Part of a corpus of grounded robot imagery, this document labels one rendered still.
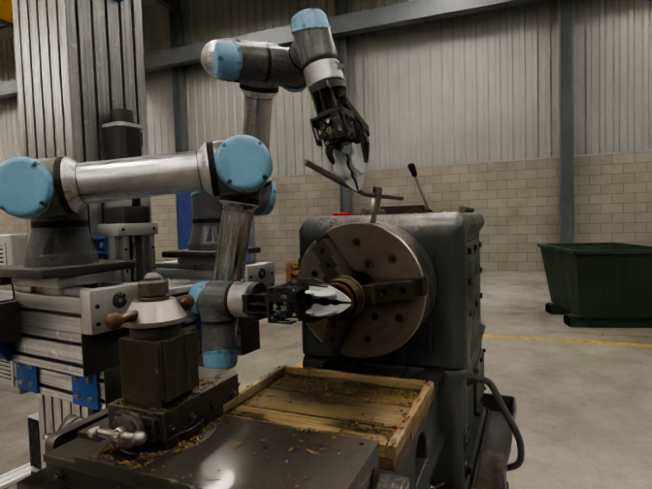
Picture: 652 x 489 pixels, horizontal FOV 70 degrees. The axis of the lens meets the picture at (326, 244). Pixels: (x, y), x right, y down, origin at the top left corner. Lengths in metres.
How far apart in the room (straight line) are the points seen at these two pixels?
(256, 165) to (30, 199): 0.43
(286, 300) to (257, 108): 0.72
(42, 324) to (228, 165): 0.55
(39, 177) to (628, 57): 11.33
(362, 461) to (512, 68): 11.18
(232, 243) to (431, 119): 10.47
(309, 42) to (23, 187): 0.61
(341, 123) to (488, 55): 10.83
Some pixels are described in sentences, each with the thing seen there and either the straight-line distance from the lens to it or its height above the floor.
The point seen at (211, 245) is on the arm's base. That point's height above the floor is 1.18.
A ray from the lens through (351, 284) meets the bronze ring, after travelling 0.97.
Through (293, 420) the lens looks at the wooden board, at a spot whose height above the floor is 0.89.
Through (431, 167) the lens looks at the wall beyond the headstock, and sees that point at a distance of 11.26.
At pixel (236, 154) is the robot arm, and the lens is 0.99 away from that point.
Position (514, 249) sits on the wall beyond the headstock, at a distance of 11.11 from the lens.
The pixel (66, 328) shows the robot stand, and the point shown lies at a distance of 1.14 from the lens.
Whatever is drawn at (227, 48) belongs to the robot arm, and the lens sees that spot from 1.04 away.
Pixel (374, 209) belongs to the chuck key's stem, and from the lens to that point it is 1.09.
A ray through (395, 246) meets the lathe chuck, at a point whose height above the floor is 1.18.
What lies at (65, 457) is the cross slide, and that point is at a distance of 0.71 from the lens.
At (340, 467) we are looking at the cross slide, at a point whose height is 0.97.
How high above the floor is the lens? 1.25
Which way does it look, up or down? 3 degrees down
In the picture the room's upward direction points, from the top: 2 degrees counter-clockwise
